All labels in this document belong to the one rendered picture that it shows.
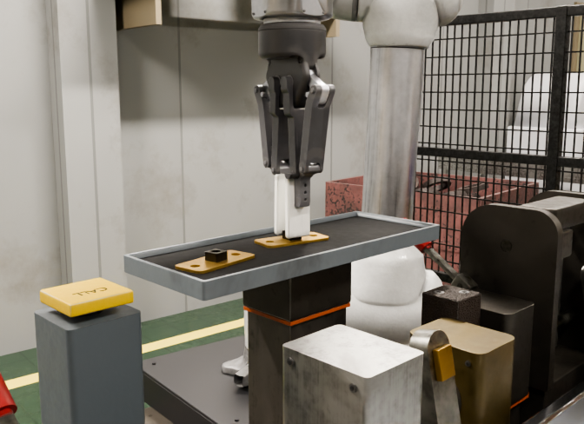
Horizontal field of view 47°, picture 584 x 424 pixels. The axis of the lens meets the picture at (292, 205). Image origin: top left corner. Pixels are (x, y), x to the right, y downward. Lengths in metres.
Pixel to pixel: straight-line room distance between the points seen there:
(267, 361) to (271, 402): 0.05
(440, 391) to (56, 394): 0.34
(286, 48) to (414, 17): 0.57
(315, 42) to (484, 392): 0.40
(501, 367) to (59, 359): 0.43
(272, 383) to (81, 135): 2.89
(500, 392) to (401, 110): 0.67
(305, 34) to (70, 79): 2.87
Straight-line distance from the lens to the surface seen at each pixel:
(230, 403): 1.31
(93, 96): 3.60
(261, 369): 0.80
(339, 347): 0.61
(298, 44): 0.73
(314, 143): 0.73
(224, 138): 4.18
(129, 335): 0.62
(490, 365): 0.71
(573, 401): 0.82
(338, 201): 4.23
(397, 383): 0.58
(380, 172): 1.29
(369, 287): 1.30
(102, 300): 0.60
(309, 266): 0.69
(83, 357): 0.60
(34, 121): 3.65
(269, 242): 0.76
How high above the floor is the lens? 1.33
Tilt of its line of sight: 10 degrees down
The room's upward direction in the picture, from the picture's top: straight up
